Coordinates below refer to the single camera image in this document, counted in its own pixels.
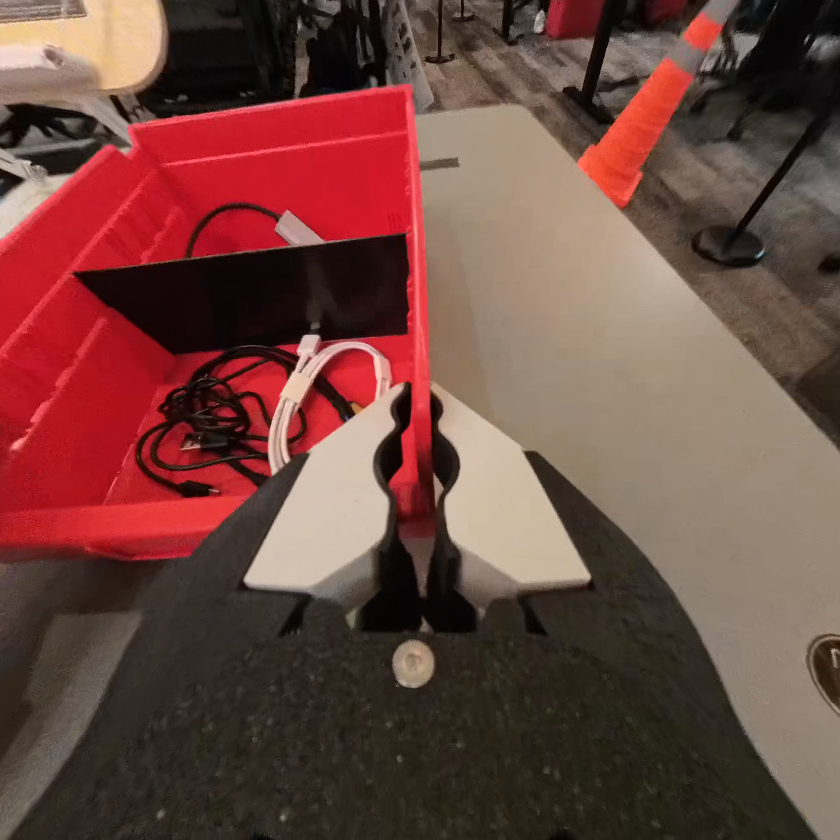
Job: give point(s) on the grey desk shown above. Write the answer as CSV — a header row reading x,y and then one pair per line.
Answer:
x,y
590,328

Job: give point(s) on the orange traffic cone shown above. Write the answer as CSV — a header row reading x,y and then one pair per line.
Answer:
x,y
643,124

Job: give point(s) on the round black desk grommet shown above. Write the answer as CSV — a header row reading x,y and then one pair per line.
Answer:
x,y
827,673

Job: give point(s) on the black bin divider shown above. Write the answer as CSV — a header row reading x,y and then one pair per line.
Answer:
x,y
262,295

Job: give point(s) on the wooden side table top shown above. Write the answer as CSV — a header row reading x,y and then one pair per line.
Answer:
x,y
124,46

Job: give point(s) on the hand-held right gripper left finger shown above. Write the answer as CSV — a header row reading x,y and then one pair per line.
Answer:
x,y
328,518

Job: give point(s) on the red plastic bin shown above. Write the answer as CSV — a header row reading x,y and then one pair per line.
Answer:
x,y
275,177

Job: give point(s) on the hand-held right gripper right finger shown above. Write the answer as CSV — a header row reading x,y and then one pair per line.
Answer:
x,y
512,518

